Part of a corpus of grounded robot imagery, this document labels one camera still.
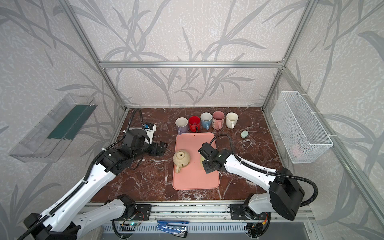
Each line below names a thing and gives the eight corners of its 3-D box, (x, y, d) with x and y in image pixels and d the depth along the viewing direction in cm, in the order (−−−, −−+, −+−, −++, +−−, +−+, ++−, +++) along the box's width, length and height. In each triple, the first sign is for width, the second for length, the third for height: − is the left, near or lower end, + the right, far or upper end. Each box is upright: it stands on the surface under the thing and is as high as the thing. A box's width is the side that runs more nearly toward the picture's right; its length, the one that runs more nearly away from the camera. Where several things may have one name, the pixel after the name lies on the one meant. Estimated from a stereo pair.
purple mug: (175, 136, 104) (174, 129, 99) (177, 123, 112) (175, 116, 106) (187, 136, 105) (187, 129, 99) (188, 123, 112) (188, 116, 106)
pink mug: (212, 133, 106) (213, 123, 97) (211, 121, 114) (212, 110, 105) (223, 133, 106) (225, 123, 97) (222, 121, 114) (224, 110, 105)
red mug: (188, 133, 106) (188, 127, 100) (189, 122, 112) (189, 115, 106) (200, 133, 106) (200, 127, 100) (200, 122, 112) (200, 115, 106)
